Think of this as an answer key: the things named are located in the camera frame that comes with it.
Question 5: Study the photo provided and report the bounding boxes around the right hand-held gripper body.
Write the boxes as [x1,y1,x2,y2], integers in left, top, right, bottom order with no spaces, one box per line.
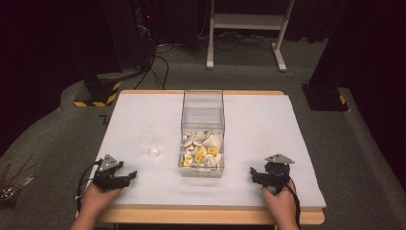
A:
[263,153,296,195]

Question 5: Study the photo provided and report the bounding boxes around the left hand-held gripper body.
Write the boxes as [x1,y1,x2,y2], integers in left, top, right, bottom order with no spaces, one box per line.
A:
[92,153,129,193]

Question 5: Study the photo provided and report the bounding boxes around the person's left hand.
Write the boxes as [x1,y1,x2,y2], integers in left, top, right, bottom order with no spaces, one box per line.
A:
[79,183,124,219]

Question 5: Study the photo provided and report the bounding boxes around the person's right hand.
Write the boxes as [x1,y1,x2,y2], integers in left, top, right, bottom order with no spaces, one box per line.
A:
[261,180,299,221]

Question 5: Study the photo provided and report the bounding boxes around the white table mat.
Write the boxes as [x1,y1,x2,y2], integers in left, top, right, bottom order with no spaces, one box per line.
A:
[85,92,327,209]

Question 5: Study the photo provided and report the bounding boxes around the clear plastic cup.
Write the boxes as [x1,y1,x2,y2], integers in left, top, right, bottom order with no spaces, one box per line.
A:
[137,129,161,159]

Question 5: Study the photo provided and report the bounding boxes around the pile of white yellow pieces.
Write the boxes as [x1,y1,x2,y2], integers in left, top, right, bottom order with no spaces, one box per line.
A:
[181,128,224,170]

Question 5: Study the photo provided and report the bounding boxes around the clear plastic box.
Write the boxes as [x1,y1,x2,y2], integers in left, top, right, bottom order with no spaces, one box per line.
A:
[177,89,226,179]

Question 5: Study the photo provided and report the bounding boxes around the wooden table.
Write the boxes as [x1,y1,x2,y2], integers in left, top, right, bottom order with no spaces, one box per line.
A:
[95,89,326,226]

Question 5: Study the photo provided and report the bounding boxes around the black yellow striped stand base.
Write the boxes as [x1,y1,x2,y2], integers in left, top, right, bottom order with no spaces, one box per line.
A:
[73,71,124,108]

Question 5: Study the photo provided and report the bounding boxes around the brown wooden sticks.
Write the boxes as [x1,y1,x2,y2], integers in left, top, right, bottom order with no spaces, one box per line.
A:
[0,154,36,187]

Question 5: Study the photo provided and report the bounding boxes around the metal utensils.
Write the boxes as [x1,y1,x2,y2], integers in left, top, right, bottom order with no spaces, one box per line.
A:
[0,173,34,203]

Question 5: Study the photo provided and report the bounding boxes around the white metal stand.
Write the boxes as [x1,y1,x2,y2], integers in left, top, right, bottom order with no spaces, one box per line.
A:
[206,0,296,73]

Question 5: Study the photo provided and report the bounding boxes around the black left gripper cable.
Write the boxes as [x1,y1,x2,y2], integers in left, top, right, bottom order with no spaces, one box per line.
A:
[76,159,103,214]

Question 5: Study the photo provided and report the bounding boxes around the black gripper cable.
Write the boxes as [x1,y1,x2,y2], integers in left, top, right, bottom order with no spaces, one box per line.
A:
[285,183,303,230]
[76,159,103,214]

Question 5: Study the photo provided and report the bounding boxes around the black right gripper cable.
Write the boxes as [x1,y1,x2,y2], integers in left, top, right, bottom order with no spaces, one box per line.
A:
[285,183,303,230]

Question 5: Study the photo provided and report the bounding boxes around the black floor cables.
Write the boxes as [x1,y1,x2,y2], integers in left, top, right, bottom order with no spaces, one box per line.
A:
[133,42,175,91]

